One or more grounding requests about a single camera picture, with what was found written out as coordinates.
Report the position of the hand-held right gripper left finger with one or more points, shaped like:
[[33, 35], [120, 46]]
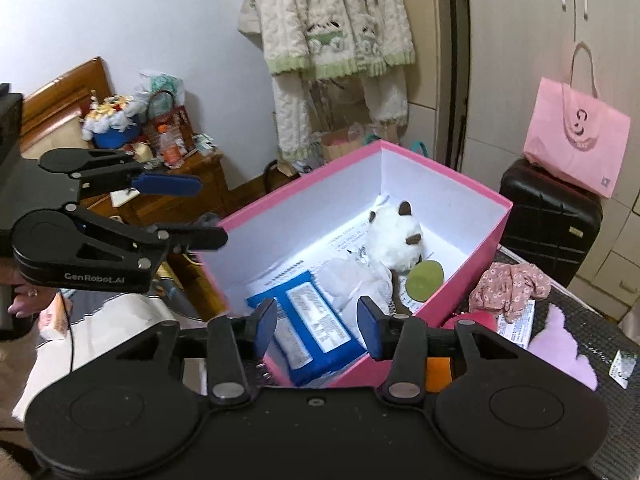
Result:
[[265, 330]]

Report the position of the black coat rack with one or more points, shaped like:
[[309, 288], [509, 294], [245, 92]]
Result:
[[270, 170]]

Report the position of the blue wipes packet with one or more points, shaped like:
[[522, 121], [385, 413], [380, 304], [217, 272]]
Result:
[[310, 320]]

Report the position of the green sponge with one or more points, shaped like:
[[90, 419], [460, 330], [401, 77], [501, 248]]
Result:
[[424, 281]]

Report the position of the orange label bottle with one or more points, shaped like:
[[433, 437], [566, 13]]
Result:
[[170, 152]]

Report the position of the cream fluffy cardigan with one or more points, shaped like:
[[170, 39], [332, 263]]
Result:
[[325, 10]]

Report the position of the small white tag card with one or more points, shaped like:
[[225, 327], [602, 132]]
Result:
[[622, 367]]

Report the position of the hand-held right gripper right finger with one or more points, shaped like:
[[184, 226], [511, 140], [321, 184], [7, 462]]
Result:
[[370, 327]]

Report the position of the beige wardrobe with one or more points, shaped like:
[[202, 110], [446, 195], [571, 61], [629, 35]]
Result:
[[520, 35]]

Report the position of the teal tote bag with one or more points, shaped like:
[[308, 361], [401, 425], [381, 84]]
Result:
[[420, 149]]

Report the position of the cream fluffy pants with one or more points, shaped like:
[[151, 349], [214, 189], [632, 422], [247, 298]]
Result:
[[292, 120]]

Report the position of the beige canvas tote bag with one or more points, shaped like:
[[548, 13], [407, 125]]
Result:
[[247, 20]]

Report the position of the pink floral cloth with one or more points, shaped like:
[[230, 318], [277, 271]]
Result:
[[505, 285]]

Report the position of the small white packets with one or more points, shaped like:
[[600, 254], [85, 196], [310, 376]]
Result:
[[205, 144]]

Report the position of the white flower bouquet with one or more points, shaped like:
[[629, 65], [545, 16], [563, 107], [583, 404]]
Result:
[[112, 115]]

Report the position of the white mesh bath pouf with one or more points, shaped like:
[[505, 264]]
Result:
[[350, 285]]

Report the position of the white green packet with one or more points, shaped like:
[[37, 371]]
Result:
[[165, 85]]

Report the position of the wooden bed headboard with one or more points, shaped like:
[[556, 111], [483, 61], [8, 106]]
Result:
[[75, 85]]

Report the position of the black suitcase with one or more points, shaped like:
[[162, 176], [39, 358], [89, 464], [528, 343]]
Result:
[[545, 220]]

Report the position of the woven basket bag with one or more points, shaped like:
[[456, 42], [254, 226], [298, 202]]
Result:
[[182, 125]]

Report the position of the pink tote bag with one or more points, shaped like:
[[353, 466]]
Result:
[[575, 145]]

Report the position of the grey white bedding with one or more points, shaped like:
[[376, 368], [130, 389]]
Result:
[[130, 310]]

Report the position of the pink cardboard box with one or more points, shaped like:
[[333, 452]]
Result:
[[450, 291]]

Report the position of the white wipes packet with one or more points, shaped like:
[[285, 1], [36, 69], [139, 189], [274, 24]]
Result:
[[515, 332]]

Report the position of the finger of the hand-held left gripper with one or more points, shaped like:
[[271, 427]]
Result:
[[170, 186], [200, 238]]

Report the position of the wooden nightstand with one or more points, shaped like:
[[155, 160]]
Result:
[[210, 180]]

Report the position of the person's left hand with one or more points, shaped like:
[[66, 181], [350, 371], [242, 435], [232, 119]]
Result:
[[22, 302]]

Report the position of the wide brown paper bag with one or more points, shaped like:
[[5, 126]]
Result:
[[340, 147]]

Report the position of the white panda plush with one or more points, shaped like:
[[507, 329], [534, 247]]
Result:
[[395, 240]]

